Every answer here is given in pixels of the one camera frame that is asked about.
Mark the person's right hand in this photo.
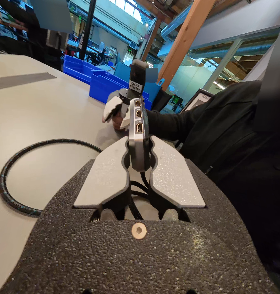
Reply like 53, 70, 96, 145
112, 114, 129, 131

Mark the person in black sleeve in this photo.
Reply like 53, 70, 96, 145
179, 80, 280, 283

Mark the framed poster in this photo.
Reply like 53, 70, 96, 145
180, 88, 215, 113

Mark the thick wooden post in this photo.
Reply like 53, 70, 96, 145
157, 0, 216, 91

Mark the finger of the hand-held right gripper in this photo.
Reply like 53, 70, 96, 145
120, 110, 131, 131
103, 95, 124, 123

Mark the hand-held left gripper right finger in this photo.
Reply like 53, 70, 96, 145
150, 135, 206, 209

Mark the blue plastic bin with tab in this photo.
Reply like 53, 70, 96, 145
143, 78, 166, 108

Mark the black braided usb cable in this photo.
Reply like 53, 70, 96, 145
0, 138, 103, 217

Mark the silver multiport hub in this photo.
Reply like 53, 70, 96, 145
128, 98, 151, 172

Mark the black pole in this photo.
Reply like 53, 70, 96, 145
79, 0, 97, 60

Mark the person's right forearm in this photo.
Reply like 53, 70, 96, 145
146, 92, 223, 143

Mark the thin wooden post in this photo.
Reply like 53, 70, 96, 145
141, 18, 163, 61

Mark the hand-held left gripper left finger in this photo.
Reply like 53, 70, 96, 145
73, 136, 131, 209

